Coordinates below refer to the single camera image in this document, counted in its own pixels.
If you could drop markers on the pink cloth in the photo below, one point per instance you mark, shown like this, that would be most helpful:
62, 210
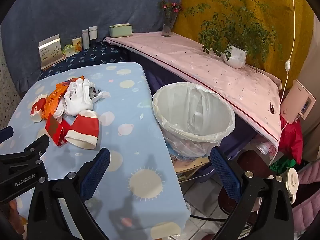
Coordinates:
200, 65

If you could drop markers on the bin with white plastic liner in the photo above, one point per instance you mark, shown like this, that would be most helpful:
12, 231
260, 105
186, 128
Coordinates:
190, 110

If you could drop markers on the pink electric device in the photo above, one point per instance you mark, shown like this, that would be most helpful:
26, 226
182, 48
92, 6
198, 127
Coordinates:
292, 105

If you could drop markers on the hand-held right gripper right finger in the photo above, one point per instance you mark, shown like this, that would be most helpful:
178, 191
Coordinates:
225, 177

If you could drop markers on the white card box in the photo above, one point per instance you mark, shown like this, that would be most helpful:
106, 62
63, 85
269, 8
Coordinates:
51, 51

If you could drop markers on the potted green plant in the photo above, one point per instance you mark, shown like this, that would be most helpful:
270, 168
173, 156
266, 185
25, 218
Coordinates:
235, 55

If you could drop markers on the green tissue box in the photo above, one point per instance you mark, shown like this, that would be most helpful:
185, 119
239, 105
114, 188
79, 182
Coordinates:
121, 30

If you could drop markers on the green packet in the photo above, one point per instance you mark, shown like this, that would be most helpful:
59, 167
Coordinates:
68, 51

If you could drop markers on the blue curtain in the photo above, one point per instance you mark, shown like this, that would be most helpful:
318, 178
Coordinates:
87, 5

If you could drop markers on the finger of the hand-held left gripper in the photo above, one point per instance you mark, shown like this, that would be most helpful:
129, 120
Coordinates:
32, 148
6, 133

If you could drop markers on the navy printed cloth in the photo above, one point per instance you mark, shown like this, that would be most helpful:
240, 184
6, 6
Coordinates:
100, 52

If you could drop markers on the white paper towel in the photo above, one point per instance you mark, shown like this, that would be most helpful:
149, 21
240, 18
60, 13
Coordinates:
77, 102

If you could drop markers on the light blue printed tablecloth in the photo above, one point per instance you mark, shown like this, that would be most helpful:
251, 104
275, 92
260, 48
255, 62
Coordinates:
130, 120

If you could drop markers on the red and white paper cup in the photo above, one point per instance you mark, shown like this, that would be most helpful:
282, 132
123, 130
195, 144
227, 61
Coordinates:
37, 107
83, 130

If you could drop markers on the pink quilted jacket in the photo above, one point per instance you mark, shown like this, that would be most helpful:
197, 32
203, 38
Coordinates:
307, 200

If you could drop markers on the red cloth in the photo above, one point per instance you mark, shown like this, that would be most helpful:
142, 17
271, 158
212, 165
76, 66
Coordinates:
291, 140

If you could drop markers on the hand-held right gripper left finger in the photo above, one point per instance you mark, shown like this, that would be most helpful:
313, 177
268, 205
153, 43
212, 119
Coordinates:
95, 175

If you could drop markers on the red paper packet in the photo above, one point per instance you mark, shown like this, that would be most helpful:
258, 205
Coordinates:
56, 130

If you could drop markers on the white jar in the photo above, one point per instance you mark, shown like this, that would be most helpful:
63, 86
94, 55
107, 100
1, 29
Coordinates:
93, 33

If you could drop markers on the yellow printed can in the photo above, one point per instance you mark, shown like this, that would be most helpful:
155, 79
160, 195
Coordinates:
77, 45

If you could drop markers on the dark red stool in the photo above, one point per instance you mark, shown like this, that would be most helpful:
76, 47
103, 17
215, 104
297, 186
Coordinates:
255, 160

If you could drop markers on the white suction disc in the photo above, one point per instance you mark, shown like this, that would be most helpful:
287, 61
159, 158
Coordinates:
292, 180

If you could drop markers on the tall white bottle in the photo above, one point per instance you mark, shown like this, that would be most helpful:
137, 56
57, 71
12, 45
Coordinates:
85, 40

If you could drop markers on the orange snack bag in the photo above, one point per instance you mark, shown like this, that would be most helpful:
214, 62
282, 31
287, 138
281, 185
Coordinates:
53, 100

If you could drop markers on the green cloth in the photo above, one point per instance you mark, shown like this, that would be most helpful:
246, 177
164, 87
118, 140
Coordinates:
282, 166

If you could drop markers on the glass vase with flowers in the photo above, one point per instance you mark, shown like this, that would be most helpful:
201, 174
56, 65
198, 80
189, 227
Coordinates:
167, 27

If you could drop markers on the wooden frame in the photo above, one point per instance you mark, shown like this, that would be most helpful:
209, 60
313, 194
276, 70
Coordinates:
192, 166

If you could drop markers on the white glove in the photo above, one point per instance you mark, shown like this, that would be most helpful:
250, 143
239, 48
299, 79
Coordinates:
101, 96

